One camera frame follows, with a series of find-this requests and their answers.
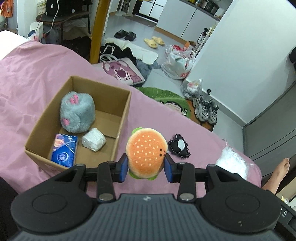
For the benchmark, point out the white kitchen cabinet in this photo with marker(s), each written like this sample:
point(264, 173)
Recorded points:
point(183, 21)

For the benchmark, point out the yellow table leg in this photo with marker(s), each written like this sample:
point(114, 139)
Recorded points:
point(99, 23)

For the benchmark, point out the yellow slipper near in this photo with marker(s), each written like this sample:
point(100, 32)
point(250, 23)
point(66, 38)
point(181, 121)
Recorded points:
point(151, 43)

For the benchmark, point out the grey sneaker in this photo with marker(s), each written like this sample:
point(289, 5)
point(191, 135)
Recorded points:
point(212, 112)
point(200, 109)

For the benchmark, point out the grey fluffy plush toy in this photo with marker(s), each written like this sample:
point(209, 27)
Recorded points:
point(77, 112)

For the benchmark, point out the blue tissue pack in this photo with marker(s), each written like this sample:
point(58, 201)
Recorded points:
point(64, 149)

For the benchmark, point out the white soft packet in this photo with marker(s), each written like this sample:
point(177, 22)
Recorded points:
point(94, 140)

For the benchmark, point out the pink bed sheet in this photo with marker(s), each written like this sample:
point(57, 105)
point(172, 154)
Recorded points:
point(33, 73)

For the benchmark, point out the grey sneaker right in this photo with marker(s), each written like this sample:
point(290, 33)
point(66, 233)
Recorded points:
point(212, 112)

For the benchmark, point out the yellow slipper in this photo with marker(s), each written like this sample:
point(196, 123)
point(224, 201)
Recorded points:
point(151, 43)
point(158, 40)

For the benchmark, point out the hamburger plush toy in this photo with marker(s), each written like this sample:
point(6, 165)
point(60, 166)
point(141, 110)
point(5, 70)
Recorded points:
point(146, 149)

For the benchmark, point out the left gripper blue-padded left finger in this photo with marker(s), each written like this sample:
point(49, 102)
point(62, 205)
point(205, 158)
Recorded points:
point(108, 173)

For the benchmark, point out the person's bare foot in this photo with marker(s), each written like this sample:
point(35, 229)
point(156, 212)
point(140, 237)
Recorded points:
point(277, 176)

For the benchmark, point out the white floor mat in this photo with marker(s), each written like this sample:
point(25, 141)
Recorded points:
point(145, 55)

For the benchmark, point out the grey blue floor cloth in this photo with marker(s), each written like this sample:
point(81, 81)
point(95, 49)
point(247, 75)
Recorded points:
point(145, 69)

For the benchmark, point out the pink bear cushion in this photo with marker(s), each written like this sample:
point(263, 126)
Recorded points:
point(123, 70)

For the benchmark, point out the black slipper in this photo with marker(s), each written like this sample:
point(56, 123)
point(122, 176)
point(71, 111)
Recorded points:
point(131, 36)
point(120, 34)

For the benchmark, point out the white red plastic shopping bag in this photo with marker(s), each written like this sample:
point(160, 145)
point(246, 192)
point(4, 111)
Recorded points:
point(178, 62)

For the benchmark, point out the black slipper left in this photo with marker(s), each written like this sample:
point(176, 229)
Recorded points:
point(120, 34)

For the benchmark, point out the yellow slipper far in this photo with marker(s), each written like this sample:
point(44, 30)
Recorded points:
point(158, 40)

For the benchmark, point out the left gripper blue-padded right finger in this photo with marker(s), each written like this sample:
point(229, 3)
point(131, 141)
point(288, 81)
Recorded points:
point(182, 173)

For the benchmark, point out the grey sneaker left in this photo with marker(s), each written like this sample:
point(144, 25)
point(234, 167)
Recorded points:
point(200, 109)

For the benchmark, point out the green leaf cartoon rug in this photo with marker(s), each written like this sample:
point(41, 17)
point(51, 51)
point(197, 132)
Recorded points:
point(167, 98)

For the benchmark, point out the black slipper right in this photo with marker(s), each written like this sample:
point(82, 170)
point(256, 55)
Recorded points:
point(131, 36)

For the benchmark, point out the small clear trash bag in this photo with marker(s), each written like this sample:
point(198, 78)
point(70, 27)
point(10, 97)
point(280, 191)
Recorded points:
point(191, 89)

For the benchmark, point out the clear plastic bag white filling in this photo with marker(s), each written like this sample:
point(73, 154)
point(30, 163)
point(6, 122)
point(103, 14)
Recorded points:
point(234, 163)

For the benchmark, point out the brown cardboard box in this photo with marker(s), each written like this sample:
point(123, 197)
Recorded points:
point(111, 110)

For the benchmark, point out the black white tote bag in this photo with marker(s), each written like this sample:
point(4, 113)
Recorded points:
point(111, 51)

